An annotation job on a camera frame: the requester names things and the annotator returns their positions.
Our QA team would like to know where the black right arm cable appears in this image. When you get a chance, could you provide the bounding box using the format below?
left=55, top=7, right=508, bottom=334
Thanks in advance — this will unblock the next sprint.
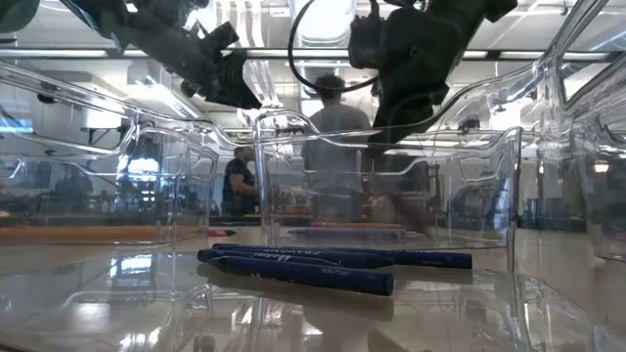
left=287, top=0, right=380, bottom=94

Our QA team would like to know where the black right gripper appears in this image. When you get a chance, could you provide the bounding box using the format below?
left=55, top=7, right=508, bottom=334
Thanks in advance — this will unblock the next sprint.
left=349, top=0, right=464, bottom=237

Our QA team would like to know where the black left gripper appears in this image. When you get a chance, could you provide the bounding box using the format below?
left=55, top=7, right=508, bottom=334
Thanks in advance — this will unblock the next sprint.
left=179, top=22, right=262, bottom=110

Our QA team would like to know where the black ceiling light rail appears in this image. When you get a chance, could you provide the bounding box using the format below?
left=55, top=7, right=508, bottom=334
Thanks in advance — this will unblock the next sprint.
left=0, top=46, right=626, bottom=63

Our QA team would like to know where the person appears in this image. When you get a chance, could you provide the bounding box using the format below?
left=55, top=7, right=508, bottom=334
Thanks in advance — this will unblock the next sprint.
left=221, top=145, right=261, bottom=217
left=298, top=71, right=374, bottom=224

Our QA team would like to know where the silver ventilation duct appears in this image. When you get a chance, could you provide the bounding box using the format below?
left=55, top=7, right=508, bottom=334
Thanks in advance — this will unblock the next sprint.
left=288, top=0, right=358, bottom=99

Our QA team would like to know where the clear plastic bin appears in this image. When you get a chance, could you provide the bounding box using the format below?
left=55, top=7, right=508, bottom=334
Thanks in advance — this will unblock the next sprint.
left=252, top=110, right=522, bottom=250
left=0, top=0, right=626, bottom=352
left=537, top=0, right=626, bottom=263
left=0, top=121, right=220, bottom=244

